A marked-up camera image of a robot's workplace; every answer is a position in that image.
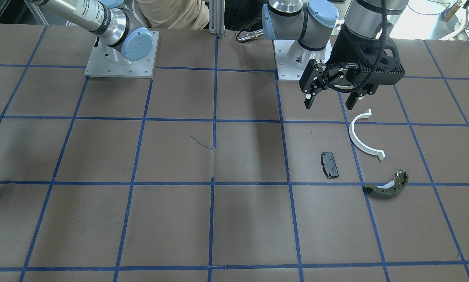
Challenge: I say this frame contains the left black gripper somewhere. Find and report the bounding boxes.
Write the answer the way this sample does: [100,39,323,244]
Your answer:
[299,27,405,110]

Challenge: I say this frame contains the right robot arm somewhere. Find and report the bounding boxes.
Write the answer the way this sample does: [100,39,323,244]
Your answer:
[29,0,153,62]

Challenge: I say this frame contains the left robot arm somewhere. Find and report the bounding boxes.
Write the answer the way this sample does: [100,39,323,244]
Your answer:
[236,0,408,110]

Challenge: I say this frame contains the black brake pad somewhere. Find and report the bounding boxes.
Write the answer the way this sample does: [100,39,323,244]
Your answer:
[321,152,339,179]

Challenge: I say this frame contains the green brake shoe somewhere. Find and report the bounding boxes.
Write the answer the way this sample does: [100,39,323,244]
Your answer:
[363,170,409,198]

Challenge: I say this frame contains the person in beige shirt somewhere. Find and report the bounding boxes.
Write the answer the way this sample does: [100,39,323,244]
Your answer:
[136,0,210,30]

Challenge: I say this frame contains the white curved plastic bracket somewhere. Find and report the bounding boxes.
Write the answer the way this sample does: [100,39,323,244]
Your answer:
[348,109,386,161]

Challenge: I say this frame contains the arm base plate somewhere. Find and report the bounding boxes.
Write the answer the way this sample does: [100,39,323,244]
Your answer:
[84,31,160,79]
[272,37,333,83]

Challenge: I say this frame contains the aluminium frame post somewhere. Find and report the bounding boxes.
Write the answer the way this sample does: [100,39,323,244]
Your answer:
[208,0,225,37]

